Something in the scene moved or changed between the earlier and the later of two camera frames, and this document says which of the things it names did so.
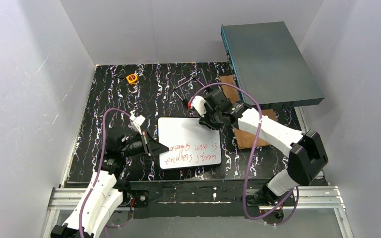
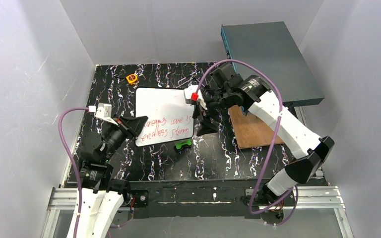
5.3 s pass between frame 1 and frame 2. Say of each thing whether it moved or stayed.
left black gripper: moved
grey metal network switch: stayed
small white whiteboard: moved
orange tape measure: stayed
